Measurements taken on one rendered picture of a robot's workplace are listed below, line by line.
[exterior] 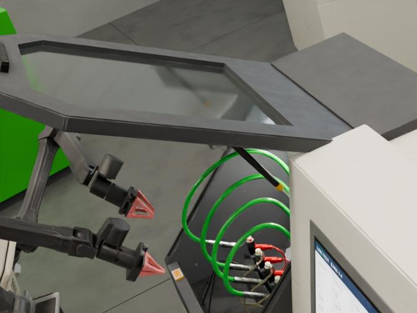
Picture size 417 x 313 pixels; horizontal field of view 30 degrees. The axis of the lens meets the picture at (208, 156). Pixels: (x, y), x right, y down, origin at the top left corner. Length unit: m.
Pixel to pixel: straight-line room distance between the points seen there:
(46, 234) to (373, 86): 1.02
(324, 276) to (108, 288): 2.72
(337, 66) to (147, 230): 2.59
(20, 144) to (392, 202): 4.18
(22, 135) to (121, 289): 1.64
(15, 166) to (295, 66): 3.42
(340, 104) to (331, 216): 0.55
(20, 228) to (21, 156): 3.49
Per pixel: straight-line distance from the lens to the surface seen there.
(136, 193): 2.34
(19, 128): 5.60
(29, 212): 2.70
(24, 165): 5.69
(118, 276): 4.55
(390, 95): 2.24
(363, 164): 1.86
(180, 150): 5.58
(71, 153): 2.55
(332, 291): 1.87
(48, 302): 2.73
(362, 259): 1.68
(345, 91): 2.32
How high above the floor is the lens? 2.53
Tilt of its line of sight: 28 degrees down
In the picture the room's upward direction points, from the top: 19 degrees counter-clockwise
